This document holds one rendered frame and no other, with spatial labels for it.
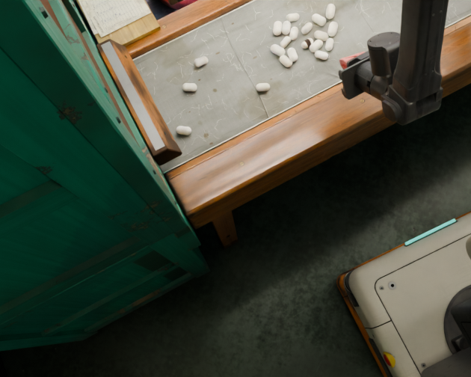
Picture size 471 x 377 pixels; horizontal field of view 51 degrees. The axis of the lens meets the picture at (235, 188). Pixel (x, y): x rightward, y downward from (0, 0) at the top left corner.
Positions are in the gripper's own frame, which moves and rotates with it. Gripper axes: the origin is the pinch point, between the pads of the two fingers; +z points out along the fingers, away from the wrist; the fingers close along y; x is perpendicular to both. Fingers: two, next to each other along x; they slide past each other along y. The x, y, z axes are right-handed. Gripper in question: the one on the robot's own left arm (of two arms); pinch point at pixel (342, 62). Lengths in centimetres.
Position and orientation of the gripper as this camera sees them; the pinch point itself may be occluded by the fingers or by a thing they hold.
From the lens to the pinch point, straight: 110.4
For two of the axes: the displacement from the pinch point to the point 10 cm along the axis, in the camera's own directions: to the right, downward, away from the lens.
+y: -8.8, 4.7, -0.8
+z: -3.4, -4.8, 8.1
